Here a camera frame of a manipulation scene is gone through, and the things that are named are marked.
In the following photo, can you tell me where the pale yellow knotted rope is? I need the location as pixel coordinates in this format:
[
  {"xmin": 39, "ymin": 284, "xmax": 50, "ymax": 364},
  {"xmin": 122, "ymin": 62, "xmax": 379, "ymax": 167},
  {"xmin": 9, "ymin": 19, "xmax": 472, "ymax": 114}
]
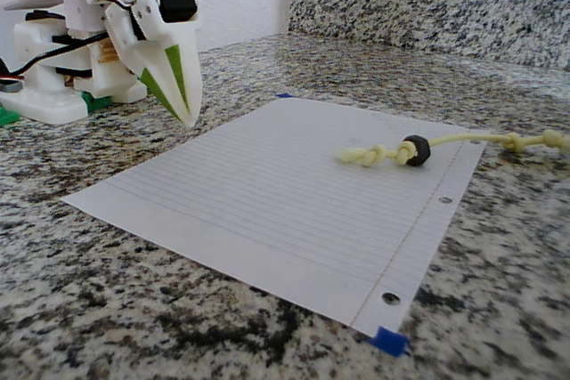
[{"xmin": 336, "ymin": 129, "xmax": 570, "ymax": 168}]

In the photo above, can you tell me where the dark grey ring bead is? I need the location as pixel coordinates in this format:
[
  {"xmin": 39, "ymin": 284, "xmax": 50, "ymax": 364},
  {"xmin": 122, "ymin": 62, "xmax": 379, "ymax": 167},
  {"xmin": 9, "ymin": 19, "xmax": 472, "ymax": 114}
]
[{"xmin": 400, "ymin": 133, "xmax": 432, "ymax": 167}]

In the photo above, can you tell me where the green table clamp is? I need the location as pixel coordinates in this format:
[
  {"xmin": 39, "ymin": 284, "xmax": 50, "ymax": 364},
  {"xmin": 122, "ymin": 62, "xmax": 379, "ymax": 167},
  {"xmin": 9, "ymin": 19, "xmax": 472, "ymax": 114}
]
[
  {"xmin": 0, "ymin": 106, "xmax": 21, "ymax": 128},
  {"xmin": 82, "ymin": 92, "xmax": 112, "ymax": 113}
]

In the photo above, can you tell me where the lined loose-leaf paper sheet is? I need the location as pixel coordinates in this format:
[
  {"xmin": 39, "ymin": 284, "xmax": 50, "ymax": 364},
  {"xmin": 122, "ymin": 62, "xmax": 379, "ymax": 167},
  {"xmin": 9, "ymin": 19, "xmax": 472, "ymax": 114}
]
[{"xmin": 61, "ymin": 97, "xmax": 486, "ymax": 337}]

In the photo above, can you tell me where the granite backsplash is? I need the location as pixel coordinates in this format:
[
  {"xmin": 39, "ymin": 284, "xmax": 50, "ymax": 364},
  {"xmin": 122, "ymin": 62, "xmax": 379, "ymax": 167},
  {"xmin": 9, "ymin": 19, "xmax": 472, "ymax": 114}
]
[{"xmin": 288, "ymin": 0, "xmax": 570, "ymax": 70}]

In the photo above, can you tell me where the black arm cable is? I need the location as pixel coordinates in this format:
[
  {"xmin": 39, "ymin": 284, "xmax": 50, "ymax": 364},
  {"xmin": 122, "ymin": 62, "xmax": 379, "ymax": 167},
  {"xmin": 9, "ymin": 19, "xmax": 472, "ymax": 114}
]
[{"xmin": 0, "ymin": 30, "xmax": 110, "ymax": 79}]

